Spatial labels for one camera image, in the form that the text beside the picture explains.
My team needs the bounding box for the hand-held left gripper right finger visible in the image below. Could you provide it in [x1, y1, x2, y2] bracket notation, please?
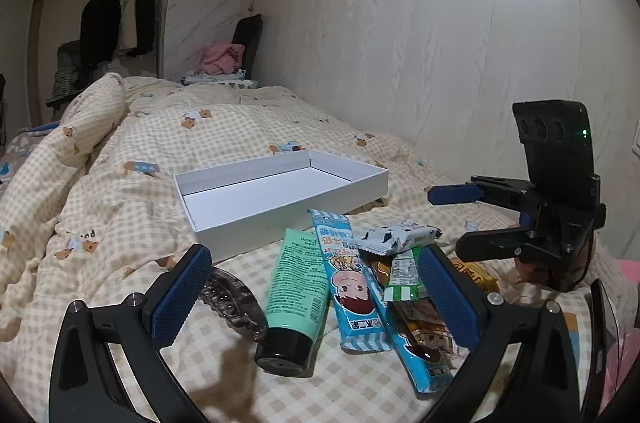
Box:
[417, 243, 583, 423]

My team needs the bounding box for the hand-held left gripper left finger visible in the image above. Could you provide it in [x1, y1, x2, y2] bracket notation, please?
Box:
[48, 243, 213, 423]

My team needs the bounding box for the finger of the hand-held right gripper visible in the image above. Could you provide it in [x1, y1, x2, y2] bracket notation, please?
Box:
[427, 176, 540, 214]
[455, 225, 539, 261]

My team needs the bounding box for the brown cartoon snack packet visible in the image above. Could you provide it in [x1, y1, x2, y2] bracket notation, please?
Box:
[361, 253, 458, 361]

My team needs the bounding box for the green striped snack packet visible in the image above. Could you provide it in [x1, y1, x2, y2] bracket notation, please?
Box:
[382, 247, 426, 304]

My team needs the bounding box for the white black-print snack packet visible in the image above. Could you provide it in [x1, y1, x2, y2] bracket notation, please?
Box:
[356, 221, 443, 257]

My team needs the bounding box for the blue cartoon snack packet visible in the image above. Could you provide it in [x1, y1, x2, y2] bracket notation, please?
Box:
[307, 208, 393, 352]
[372, 288, 453, 396]

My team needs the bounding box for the green hand cream tube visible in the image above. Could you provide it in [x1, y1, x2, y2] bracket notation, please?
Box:
[254, 228, 331, 378]

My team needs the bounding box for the white cardboard box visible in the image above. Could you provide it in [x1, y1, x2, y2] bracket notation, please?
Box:
[173, 148, 390, 265]

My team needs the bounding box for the person's right hand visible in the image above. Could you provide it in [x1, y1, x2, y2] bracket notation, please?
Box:
[517, 255, 551, 286]

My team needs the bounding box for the brown hair claw clip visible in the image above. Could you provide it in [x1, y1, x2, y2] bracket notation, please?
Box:
[199, 267, 271, 344]

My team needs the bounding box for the checked bear-print duvet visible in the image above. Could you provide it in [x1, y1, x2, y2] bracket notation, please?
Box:
[0, 73, 631, 423]

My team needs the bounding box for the person's pink clothing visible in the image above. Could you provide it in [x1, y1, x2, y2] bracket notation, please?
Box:
[600, 259, 640, 404]

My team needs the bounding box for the spotted bed sheet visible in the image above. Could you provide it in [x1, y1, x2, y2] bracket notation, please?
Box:
[0, 130, 46, 189]

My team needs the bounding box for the folded patterned bedding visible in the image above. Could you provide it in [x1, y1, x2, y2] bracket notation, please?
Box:
[181, 70, 258, 89]

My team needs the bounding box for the pink clothing pile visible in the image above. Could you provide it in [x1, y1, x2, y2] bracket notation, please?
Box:
[197, 42, 246, 76]

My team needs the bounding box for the black office chair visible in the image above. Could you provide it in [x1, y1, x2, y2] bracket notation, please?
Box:
[47, 40, 96, 106]

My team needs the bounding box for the black hanging garment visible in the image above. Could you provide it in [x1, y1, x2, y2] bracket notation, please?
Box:
[134, 0, 157, 54]

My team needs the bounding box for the black hanging jacket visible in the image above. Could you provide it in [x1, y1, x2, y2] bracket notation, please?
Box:
[80, 0, 122, 69]

